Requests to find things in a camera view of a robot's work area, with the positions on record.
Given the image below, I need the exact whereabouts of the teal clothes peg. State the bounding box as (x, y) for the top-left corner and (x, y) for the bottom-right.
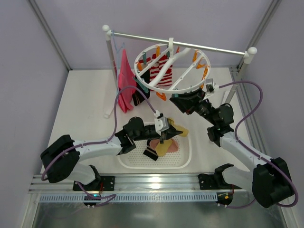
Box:
(171, 94), (180, 98)

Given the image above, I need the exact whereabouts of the pink sock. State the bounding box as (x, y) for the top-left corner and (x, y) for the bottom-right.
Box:
(149, 139), (179, 153)

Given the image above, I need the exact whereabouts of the black striped sock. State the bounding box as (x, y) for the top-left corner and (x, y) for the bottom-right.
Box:
(132, 70), (152, 106)
(143, 146), (159, 161)

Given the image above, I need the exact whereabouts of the white round clip hanger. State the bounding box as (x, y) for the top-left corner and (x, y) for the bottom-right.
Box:
(134, 38), (211, 94)

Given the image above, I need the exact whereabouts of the yellow sock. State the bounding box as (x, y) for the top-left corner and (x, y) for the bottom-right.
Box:
(155, 140), (172, 157)
(168, 118), (189, 137)

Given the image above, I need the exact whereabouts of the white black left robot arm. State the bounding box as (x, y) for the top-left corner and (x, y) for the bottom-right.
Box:
(40, 116), (188, 190)

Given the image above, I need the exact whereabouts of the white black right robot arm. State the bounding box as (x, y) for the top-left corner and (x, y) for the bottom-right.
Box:
(170, 89), (298, 208)

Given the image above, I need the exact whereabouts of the white perforated plastic basket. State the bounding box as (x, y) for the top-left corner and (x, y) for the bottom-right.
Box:
(118, 136), (192, 170)

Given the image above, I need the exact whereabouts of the pink towel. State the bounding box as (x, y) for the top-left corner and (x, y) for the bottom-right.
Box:
(118, 49), (136, 113)

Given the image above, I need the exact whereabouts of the white metal clothes rack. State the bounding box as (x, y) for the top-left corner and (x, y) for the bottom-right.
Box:
(102, 24), (258, 118)

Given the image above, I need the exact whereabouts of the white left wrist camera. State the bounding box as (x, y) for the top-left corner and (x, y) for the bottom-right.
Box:
(154, 114), (170, 135)

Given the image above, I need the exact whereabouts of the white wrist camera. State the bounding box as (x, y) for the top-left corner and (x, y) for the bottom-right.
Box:
(154, 114), (170, 135)
(205, 78), (219, 98)

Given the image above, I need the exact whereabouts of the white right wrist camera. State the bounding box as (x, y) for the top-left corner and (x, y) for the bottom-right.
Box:
(205, 78), (219, 98)

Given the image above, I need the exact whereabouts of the aluminium mounting rail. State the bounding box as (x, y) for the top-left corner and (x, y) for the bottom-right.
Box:
(28, 172), (288, 191)

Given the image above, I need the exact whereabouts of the white slotted cable duct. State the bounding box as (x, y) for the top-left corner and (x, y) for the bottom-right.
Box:
(38, 192), (218, 203)

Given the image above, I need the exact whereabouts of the blue wire hanger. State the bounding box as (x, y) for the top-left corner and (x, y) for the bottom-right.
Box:
(111, 30), (125, 92)

